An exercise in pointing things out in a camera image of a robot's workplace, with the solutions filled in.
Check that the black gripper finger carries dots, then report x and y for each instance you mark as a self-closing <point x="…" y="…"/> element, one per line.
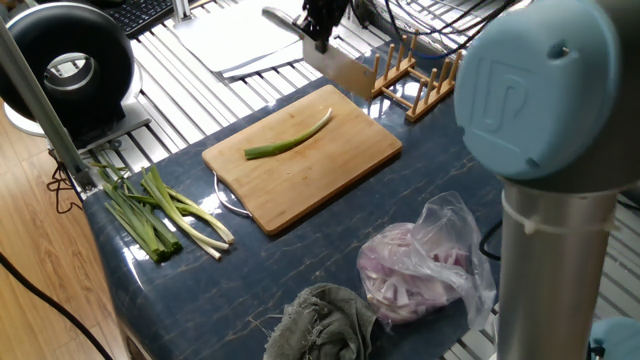
<point x="309" y="29"/>
<point x="327" y="37"/>

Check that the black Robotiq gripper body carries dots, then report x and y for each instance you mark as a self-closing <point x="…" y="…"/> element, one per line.
<point x="325" y="11"/>

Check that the steel cleaver knife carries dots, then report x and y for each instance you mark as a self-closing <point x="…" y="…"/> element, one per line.
<point x="350" y="72"/>

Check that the single scallion stalk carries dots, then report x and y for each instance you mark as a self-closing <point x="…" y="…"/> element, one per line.
<point x="280" y="147"/>

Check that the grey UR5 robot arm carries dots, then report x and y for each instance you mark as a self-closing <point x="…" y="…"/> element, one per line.
<point x="540" y="100"/>

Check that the white blank paper sheet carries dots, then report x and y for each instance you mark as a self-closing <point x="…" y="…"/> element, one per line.
<point x="240" y="35"/>

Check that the wooden dish rack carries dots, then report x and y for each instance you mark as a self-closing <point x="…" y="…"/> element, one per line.
<point x="425" y="102"/>

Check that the wooden cutting board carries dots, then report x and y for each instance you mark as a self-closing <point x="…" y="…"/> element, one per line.
<point x="310" y="170"/>

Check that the black keyboard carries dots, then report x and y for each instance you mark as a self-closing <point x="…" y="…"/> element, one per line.
<point x="140" y="15"/>

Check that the dark blue marbled mat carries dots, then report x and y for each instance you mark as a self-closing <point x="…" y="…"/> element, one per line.
<point x="440" y="165"/>

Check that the scallion with white stem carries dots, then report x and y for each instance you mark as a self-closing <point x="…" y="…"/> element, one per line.
<point x="200" y="236"/>
<point x="210" y="251"/>
<point x="210" y="220"/>

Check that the clear plastic bag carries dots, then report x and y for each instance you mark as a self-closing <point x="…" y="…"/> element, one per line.
<point x="410" y="270"/>

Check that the green scallion leaves bundle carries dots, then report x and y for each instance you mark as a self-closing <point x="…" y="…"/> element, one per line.
<point x="145" y="230"/>

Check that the grey-green rag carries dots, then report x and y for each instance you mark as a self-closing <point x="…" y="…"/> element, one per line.
<point x="325" y="325"/>

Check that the silver metal stand post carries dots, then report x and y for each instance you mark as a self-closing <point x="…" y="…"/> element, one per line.
<point x="181" y="10"/>

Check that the grey metal base plate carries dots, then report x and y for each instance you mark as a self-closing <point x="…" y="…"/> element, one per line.
<point x="130" y="122"/>

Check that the aluminium extrusion post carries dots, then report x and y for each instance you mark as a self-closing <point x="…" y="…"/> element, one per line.
<point x="40" y="105"/>

